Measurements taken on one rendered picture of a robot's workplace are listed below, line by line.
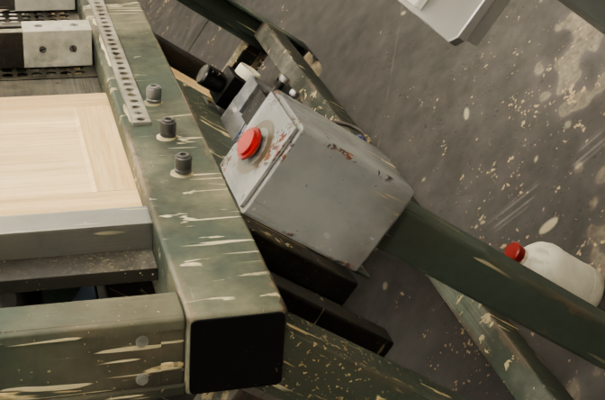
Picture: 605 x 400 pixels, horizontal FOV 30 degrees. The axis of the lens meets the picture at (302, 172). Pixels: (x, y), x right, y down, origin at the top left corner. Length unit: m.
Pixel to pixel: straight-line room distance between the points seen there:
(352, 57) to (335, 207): 2.04
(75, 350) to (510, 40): 1.66
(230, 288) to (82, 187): 0.39
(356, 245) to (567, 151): 1.13
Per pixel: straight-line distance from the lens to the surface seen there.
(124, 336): 1.30
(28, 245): 1.51
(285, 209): 1.25
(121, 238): 1.52
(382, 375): 1.42
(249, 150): 1.26
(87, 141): 1.80
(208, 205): 1.53
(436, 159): 2.70
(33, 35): 2.14
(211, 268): 1.39
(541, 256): 2.04
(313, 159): 1.23
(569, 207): 2.29
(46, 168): 1.72
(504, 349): 1.98
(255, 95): 1.79
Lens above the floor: 1.46
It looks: 27 degrees down
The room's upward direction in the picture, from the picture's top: 61 degrees counter-clockwise
